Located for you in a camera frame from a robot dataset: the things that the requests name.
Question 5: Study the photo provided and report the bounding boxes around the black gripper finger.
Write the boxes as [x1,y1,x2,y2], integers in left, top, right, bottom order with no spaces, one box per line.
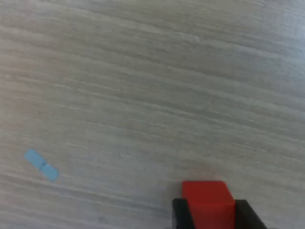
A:
[172,198,196,229]
[230,199,269,229]

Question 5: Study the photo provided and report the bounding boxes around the red cube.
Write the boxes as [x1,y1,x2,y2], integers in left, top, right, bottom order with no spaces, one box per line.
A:
[182,180,236,229]

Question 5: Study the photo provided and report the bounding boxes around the small blue tape mark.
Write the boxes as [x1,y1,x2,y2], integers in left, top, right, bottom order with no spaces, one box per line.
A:
[23,148,60,183]

